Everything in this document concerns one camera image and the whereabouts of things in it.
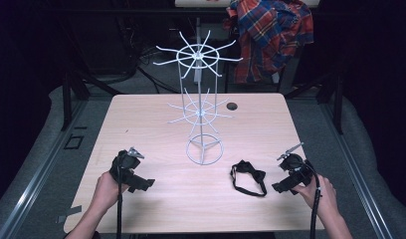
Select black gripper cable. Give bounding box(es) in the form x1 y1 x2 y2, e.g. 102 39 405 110
304 160 324 239
114 155 125 239

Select black bow tie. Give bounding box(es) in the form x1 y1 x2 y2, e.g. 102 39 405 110
229 159 269 198

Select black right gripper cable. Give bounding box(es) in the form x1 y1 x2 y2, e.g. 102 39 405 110
304 160 324 239

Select grey metal stand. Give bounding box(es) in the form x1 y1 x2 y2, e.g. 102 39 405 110
192 16 205 85

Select grey tape strip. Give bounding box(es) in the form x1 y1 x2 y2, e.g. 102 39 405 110
55 204 84 225

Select aluminium floor rail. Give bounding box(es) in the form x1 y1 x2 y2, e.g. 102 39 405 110
0 98 90 239
318 98 396 239

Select black metal frame stand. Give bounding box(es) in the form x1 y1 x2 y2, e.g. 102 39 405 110
60 69 123 132
284 71 345 135

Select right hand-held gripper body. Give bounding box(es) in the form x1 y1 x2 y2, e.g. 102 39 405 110
276 141 315 189

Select black floor cables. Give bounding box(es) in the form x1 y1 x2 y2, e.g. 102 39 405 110
115 43 182 95

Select red blue plaid shirt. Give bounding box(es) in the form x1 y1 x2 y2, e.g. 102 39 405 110
222 0 315 85

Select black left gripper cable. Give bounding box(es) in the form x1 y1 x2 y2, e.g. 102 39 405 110
114 155 125 239

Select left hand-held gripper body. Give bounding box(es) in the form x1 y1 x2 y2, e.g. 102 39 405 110
108 146 146 187

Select person's right hand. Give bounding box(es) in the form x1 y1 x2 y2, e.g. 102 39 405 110
292 174 340 219

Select person's left hand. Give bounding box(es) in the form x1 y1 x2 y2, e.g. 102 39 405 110
91 170 130 215

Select white wire display rack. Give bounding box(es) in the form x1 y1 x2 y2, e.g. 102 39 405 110
152 29 244 166

